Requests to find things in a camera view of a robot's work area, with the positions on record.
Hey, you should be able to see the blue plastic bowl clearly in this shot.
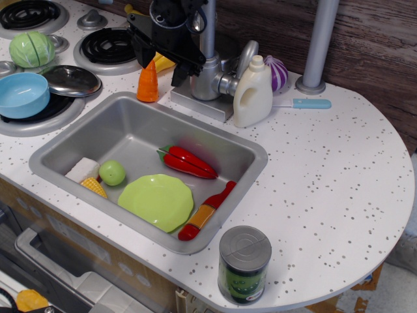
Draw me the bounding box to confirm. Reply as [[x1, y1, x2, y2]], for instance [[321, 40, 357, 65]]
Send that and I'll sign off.
[[1, 72, 50, 119]]

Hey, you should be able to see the silver stove knob middle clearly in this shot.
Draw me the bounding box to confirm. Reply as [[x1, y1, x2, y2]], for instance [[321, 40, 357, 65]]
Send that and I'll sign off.
[[48, 35, 70, 54]]

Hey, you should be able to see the red toy ketchup bottle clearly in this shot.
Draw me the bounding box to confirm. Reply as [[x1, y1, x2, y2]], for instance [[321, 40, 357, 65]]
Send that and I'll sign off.
[[177, 181, 237, 241]]

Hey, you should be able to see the orange toy carrot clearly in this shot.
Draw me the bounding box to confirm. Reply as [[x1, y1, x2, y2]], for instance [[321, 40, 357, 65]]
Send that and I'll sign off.
[[136, 61, 159, 102]]

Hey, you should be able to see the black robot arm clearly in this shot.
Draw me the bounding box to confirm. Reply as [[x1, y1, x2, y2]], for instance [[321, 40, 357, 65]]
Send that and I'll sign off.
[[127, 1, 208, 87]]

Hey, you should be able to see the blue handled toy knife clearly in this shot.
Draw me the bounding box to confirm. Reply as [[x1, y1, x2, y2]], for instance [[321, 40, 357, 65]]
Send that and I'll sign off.
[[272, 98, 332, 110]]

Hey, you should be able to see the purple white toy onion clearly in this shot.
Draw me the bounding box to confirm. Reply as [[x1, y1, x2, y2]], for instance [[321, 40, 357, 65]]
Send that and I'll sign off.
[[264, 55, 289, 92]]

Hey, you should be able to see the green toy apple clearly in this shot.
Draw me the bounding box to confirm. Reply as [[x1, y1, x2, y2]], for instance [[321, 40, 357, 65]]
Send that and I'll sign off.
[[99, 160, 126, 186]]

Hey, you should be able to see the cream toy detergent bottle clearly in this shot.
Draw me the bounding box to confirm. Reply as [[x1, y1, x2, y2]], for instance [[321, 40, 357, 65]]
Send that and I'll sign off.
[[233, 55, 273, 128]]

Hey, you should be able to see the grey vertical pole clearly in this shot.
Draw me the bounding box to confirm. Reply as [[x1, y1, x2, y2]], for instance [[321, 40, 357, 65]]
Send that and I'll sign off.
[[295, 0, 339, 95]]

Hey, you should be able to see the green toy cabbage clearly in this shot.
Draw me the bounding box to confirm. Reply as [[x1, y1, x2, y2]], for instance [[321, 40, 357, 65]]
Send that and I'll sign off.
[[9, 31, 55, 68]]

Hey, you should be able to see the silver toy faucet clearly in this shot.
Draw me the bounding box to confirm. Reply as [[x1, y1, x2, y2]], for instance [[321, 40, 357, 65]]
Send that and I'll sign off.
[[171, 1, 259, 122]]

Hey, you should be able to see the silver pot lid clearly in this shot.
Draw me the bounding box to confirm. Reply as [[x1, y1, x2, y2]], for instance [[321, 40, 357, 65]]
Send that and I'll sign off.
[[39, 65, 102, 97]]

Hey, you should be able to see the black front left burner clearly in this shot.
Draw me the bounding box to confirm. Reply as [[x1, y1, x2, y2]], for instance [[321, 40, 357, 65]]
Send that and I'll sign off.
[[1, 94, 86, 137]]

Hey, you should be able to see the black burner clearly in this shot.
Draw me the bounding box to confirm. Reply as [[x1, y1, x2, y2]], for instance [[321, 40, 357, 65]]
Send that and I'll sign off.
[[1, 94, 86, 137], [73, 27, 141, 76], [1, 1, 69, 39]]

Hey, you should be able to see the yellow toy banana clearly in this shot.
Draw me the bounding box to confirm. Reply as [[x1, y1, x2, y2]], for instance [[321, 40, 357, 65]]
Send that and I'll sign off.
[[124, 3, 143, 16]]

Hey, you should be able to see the red toy chili pepper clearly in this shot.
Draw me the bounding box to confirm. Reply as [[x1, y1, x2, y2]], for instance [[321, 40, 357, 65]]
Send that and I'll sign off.
[[157, 145, 218, 179]]

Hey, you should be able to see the black back right burner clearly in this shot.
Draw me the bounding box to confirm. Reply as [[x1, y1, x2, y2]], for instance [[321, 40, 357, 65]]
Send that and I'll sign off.
[[73, 27, 141, 76]]

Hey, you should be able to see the silver metal pot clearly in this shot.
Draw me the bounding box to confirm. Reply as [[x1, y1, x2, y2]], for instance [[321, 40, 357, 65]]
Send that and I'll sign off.
[[214, 33, 239, 72]]

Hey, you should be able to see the grey green toy can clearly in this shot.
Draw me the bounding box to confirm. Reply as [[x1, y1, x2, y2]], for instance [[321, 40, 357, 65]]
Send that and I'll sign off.
[[218, 226, 272, 305]]

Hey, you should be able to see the grey toy sink basin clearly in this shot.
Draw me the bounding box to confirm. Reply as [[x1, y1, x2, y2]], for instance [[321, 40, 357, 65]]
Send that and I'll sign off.
[[29, 92, 268, 254]]

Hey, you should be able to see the yellow toy bell pepper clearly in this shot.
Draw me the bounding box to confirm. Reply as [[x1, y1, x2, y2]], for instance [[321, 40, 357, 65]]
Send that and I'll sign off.
[[153, 52, 176, 73]]

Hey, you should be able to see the silver stove knob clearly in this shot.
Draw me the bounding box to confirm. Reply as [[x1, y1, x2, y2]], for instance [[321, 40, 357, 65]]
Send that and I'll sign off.
[[48, 35, 70, 54], [0, 61, 23, 78], [77, 9, 108, 31]]

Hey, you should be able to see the yellow toy corn cob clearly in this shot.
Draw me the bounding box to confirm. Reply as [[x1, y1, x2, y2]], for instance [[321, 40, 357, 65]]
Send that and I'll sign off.
[[81, 177, 108, 198]]

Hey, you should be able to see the yellow object lower corner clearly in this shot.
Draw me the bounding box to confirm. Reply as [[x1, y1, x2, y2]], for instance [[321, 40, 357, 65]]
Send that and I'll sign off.
[[16, 290, 49, 312]]

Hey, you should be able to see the light green plastic plate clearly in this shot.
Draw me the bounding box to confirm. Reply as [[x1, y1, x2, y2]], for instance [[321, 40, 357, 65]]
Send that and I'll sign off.
[[117, 174, 194, 233]]

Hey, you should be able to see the black back left burner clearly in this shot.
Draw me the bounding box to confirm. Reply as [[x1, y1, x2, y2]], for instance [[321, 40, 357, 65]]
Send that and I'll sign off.
[[1, 1, 69, 39]]

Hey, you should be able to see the silver stove knob left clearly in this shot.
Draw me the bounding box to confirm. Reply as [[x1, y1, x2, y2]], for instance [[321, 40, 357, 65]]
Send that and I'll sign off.
[[0, 61, 23, 78]]

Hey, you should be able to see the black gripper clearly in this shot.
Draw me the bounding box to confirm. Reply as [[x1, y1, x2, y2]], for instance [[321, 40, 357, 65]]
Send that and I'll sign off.
[[127, 14, 206, 87]]

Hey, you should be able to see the white toy block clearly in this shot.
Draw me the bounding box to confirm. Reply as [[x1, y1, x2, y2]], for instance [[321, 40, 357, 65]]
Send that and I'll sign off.
[[65, 157, 100, 183]]

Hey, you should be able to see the grey oven door handle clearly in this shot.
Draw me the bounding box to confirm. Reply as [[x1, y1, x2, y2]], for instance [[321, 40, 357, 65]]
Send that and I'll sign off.
[[14, 228, 114, 312]]

